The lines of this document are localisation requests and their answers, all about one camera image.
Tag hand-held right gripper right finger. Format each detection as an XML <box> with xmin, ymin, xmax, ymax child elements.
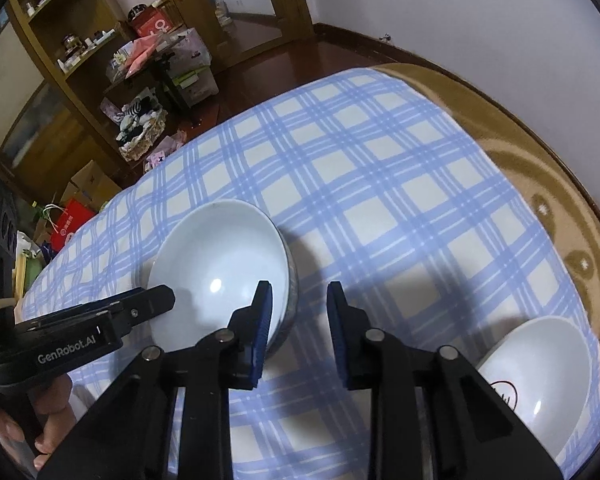
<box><xmin>326</xmin><ymin>280</ymin><xmax>563</xmax><ymax>480</ymax></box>

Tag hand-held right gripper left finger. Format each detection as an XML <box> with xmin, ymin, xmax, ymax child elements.
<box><xmin>37</xmin><ymin>280</ymin><xmax>276</xmax><ymax>480</ymax></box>

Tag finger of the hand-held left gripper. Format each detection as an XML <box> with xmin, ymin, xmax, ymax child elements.
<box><xmin>107</xmin><ymin>285</ymin><xmax>176</xmax><ymax>334</ymax></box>
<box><xmin>97</xmin><ymin>288</ymin><xmax>154</xmax><ymax>311</ymax></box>

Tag large white bowl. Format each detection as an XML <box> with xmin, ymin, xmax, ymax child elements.
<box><xmin>147</xmin><ymin>199</ymin><xmax>301</xmax><ymax>361</ymax></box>

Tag small red patterned bowl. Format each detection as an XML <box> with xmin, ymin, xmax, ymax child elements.
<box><xmin>476</xmin><ymin>316</ymin><xmax>600</xmax><ymax>467</ymax></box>

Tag person's left hand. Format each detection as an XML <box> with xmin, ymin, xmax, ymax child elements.
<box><xmin>0</xmin><ymin>385</ymin><xmax>79</xmax><ymax>467</ymax></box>

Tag red paper bag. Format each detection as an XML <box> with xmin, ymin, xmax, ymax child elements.
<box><xmin>47</xmin><ymin>199</ymin><xmax>99</xmax><ymax>257</ymax></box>

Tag blue plaid cloth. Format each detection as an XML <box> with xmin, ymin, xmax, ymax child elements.
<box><xmin>20</xmin><ymin>67</ymin><xmax>600</xmax><ymax>480</ymax></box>

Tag pink packets on floor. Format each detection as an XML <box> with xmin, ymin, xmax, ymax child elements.
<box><xmin>146</xmin><ymin>132</ymin><xmax>187</xmax><ymax>167</ymax></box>

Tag woven basket with clothes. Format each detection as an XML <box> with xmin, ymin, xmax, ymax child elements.
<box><xmin>117</xmin><ymin>87</ymin><xmax>167</xmax><ymax>162</ymax></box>

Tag cluttered wooden shelf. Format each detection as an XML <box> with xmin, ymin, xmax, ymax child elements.
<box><xmin>105</xmin><ymin>45</ymin><xmax>201</xmax><ymax>127</ymax></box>

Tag wooden cabinet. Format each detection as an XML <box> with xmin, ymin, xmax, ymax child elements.
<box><xmin>0</xmin><ymin>0</ymin><xmax>148</xmax><ymax>196</ymax></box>

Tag clear plastic storage box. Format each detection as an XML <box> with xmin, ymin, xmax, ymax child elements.
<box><xmin>170</xmin><ymin>29</ymin><xmax>219</xmax><ymax>104</ymax></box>

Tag pink packets on table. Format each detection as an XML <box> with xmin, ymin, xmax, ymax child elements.
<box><xmin>124</xmin><ymin>35</ymin><xmax>162</xmax><ymax>77</ymax></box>

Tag red cardboard box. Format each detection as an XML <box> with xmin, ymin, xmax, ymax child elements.
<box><xmin>132</xmin><ymin>5</ymin><xmax>174</xmax><ymax>39</ymax></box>

